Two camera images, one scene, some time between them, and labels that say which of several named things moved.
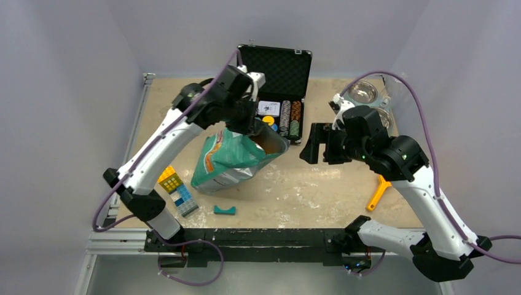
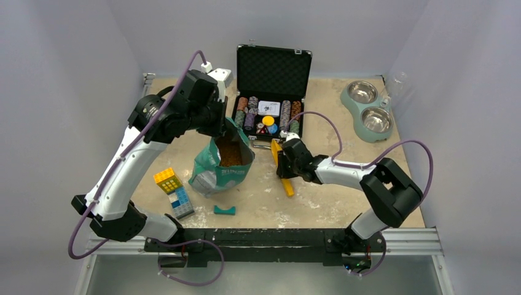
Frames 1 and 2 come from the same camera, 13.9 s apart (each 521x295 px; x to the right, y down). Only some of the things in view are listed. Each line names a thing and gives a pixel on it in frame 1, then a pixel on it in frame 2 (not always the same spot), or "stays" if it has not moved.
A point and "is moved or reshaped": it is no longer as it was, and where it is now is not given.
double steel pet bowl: x=361 y=93 stays
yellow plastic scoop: x=383 y=185 is moved or reshaped
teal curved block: x=230 y=211 stays
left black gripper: x=249 y=128 to x=219 y=128
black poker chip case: x=281 y=98 stays
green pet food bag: x=228 y=158 is moved or reshaped
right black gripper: x=322 y=133 to x=282 y=171
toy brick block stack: x=171 y=182 stays
